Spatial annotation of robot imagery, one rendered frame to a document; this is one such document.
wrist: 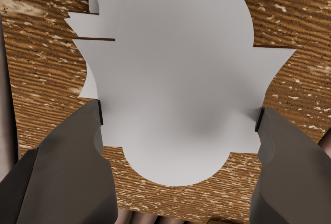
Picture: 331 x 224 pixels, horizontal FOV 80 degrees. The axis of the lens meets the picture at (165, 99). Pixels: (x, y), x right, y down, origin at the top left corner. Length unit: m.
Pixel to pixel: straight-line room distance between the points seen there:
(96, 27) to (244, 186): 0.27
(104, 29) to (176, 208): 0.27
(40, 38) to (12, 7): 0.03
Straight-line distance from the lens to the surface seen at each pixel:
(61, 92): 0.24
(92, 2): 0.19
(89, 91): 0.19
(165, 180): 0.16
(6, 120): 0.34
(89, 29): 0.17
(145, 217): 0.40
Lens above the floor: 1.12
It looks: 62 degrees down
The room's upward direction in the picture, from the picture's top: 176 degrees counter-clockwise
